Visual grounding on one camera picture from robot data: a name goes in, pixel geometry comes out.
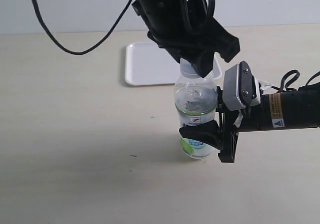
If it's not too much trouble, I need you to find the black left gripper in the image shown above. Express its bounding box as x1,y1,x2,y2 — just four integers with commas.
132,0,241,77

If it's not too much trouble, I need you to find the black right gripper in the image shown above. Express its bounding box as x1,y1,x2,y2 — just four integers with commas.
179,87,272,163

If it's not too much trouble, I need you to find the white bottle cap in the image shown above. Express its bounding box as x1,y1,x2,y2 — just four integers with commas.
180,58,200,79

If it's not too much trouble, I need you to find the clear plastic water bottle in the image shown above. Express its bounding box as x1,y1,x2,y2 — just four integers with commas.
173,73,218,160

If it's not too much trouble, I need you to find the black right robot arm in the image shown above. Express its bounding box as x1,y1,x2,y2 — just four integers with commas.
179,84,320,163

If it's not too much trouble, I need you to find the white rectangular tray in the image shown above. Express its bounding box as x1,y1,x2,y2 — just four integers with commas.
124,41,223,86

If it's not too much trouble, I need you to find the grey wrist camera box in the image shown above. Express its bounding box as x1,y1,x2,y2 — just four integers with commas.
222,61,272,111

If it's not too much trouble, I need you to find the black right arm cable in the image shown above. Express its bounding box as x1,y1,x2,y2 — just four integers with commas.
271,70,320,92

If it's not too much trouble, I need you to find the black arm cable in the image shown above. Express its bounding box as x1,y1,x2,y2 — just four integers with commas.
26,0,136,55
271,70,320,92

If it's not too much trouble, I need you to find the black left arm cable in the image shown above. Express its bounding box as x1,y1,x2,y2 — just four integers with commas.
26,0,136,55

